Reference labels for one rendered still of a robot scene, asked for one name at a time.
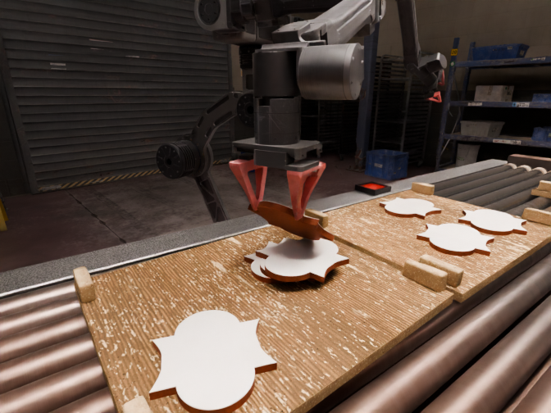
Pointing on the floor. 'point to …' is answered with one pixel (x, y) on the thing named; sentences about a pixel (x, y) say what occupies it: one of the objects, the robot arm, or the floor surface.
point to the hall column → (366, 101)
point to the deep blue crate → (386, 164)
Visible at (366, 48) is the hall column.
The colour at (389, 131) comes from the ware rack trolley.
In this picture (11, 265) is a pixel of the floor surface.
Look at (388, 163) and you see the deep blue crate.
